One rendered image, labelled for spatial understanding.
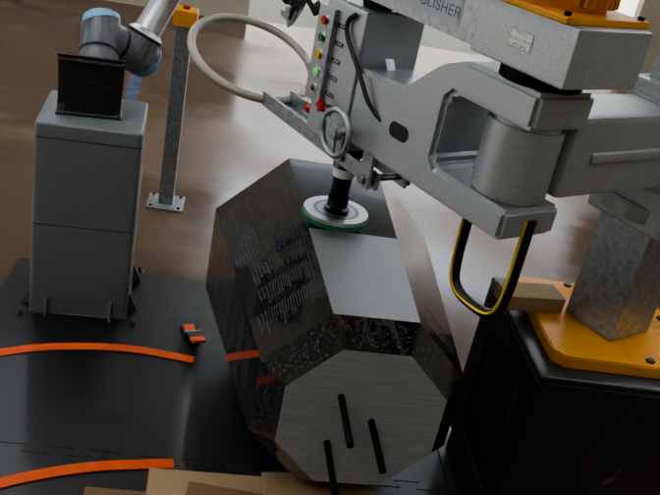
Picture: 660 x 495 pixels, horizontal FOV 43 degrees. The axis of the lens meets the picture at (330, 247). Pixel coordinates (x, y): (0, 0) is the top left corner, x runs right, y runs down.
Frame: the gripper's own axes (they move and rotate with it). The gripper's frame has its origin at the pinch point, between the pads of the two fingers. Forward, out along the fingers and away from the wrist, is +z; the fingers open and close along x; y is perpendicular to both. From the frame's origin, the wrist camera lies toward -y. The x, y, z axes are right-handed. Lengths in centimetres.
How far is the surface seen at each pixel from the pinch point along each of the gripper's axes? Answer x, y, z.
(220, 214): 46, -21, 58
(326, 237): 71, -66, 11
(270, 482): 127, -98, 53
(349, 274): 88, -80, 2
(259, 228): 62, -42, 35
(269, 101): 42.0, -19.5, 3.2
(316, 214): 69, -59, 8
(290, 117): 49, -31, -2
